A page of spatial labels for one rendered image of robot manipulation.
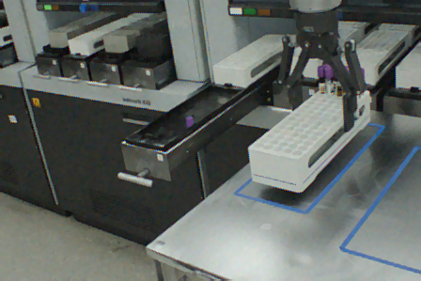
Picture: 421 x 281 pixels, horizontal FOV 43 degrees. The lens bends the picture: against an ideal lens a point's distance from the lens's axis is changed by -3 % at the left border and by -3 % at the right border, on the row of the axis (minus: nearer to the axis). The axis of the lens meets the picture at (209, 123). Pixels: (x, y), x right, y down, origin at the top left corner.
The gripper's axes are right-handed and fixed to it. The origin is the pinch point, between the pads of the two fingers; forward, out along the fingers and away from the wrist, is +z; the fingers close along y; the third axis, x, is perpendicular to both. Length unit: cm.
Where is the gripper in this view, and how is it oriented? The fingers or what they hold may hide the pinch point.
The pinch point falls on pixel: (322, 114)
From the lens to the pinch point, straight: 105.5
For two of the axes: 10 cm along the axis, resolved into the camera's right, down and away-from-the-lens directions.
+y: 7.9, 1.6, -6.0
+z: 1.3, 9.0, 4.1
